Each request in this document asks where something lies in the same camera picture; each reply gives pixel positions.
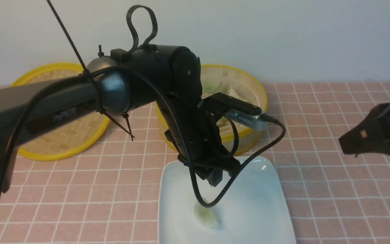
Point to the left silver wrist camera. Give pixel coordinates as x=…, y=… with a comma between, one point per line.
x=239, y=111

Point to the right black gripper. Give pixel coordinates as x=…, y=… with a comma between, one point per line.
x=372, y=135

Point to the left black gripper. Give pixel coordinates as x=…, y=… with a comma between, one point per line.
x=194, y=133

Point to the white rectangular plate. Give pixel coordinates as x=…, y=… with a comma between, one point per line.
x=253, y=210

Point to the left black Piper robot arm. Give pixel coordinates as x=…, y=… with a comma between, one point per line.
x=114, y=85

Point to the yellow-rimmed bamboo steamer lid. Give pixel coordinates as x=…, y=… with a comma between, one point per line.
x=70, y=139

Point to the green steamed dumpling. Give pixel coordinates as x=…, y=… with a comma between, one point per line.
x=208, y=217

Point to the yellow-rimmed bamboo steamer basket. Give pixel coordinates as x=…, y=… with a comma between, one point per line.
x=238, y=84

